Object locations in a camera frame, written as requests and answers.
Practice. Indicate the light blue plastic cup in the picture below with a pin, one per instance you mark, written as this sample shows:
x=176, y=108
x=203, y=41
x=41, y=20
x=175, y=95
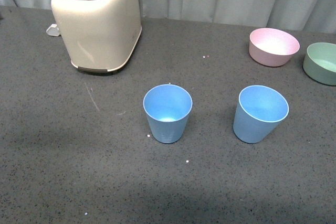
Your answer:
x=260, y=109
x=167, y=109

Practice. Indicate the cream two-slot toaster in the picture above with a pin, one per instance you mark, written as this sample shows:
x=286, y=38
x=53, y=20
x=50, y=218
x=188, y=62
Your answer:
x=99, y=35

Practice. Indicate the pink plastic bowl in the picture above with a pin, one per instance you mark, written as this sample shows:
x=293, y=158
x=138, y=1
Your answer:
x=272, y=47

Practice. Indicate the green plastic bowl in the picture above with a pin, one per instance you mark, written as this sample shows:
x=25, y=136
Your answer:
x=319, y=62

